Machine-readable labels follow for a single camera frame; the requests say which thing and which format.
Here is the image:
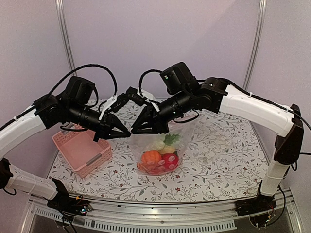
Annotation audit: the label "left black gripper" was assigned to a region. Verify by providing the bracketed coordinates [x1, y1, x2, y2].
[67, 100, 131, 142]

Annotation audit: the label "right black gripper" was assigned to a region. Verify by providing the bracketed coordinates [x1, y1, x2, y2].
[130, 88, 192, 134]

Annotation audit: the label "white garlic toy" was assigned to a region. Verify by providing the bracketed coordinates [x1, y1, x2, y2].
[146, 133, 181, 151]

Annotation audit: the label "clear zip top bag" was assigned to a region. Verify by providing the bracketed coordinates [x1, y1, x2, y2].
[129, 119, 198, 176]

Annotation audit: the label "orange green papaya toy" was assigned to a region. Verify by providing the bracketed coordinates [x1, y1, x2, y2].
[137, 163, 147, 172]

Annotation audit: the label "red apple toy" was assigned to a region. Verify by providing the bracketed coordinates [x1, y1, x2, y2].
[158, 153, 179, 170]

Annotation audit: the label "orange red mango toy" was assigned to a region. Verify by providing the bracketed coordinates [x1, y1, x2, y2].
[146, 165, 166, 175]

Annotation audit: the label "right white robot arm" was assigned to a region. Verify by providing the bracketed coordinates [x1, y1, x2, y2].
[131, 62, 304, 215]

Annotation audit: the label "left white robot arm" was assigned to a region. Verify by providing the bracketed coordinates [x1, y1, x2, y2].
[0, 76, 131, 212]

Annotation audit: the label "pink plastic basket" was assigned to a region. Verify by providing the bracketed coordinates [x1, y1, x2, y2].
[52, 130, 112, 178]

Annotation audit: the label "floral tablecloth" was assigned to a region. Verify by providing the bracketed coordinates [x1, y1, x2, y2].
[48, 111, 268, 202]

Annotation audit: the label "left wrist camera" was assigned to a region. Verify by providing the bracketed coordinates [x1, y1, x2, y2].
[98, 93, 129, 120]

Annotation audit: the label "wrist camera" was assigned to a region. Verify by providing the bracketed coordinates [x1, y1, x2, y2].
[98, 93, 129, 120]
[126, 87, 160, 112]

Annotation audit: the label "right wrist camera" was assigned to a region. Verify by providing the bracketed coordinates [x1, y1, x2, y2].
[126, 87, 160, 112]

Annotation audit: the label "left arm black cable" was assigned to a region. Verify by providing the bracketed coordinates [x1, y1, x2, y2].
[48, 63, 119, 98]

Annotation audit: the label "front aluminium rail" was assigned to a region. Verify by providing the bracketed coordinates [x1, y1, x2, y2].
[22, 189, 304, 233]

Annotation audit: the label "left aluminium frame post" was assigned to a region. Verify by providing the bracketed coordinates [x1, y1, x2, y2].
[55, 0, 75, 70]

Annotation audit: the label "aluminium frame post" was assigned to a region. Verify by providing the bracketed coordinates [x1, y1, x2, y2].
[55, 0, 75, 70]
[242, 0, 267, 90]

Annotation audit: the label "right aluminium frame post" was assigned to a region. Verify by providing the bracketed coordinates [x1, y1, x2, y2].
[242, 0, 267, 90]

